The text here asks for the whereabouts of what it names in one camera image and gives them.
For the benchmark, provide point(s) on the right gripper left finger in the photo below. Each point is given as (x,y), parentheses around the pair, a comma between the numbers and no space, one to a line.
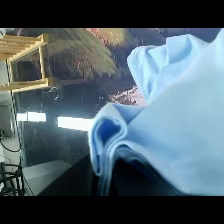
(75,183)

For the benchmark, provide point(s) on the light blue garment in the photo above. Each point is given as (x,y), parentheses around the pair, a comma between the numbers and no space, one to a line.
(186,126)

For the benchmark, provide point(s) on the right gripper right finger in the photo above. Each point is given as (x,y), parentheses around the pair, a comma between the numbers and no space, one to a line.
(140,183)

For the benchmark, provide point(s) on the wooden rack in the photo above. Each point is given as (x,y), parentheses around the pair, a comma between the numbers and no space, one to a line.
(26,50)

